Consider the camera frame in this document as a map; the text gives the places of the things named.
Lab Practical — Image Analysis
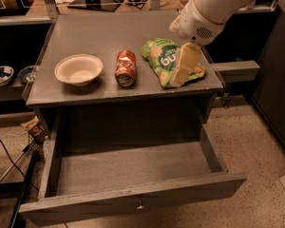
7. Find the metal drawer knob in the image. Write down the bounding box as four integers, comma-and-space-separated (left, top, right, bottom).
136, 199, 144, 211

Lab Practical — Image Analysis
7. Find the open grey top drawer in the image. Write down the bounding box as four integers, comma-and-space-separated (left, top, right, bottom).
18, 108, 248, 228

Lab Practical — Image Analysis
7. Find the white paper bowl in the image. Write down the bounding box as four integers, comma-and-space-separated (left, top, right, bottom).
54, 54, 104, 86

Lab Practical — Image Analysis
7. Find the black floor cable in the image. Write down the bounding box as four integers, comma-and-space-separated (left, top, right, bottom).
0, 126, 41, 192

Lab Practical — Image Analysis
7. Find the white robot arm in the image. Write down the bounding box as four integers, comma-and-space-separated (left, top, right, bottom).
169, 0, 253, 87

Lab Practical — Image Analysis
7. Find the green chip bag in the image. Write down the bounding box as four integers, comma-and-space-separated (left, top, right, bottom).
142, 38, 207, 88

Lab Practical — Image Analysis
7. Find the grey cabinet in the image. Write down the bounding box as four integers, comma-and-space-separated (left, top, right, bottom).
27, 9, 222, 134

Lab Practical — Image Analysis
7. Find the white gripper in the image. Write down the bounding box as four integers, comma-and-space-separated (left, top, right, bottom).
169, 0, 225, 87

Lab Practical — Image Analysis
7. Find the grey side shelf block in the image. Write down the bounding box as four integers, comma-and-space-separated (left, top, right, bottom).
212, 61, 259, 83

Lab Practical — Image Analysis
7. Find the black monitor stand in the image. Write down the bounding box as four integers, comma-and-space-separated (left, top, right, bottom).
67, 0, 120, 12

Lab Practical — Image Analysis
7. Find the dark small bowl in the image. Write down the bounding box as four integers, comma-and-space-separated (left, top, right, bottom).
17, 66, 39, 84

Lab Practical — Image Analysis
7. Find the black metal stand leg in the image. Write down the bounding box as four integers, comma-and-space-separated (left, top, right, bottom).
9, 150, 41, 228

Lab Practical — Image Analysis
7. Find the brown snack bag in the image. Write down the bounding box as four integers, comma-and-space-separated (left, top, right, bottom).
21, 116, 46, 143

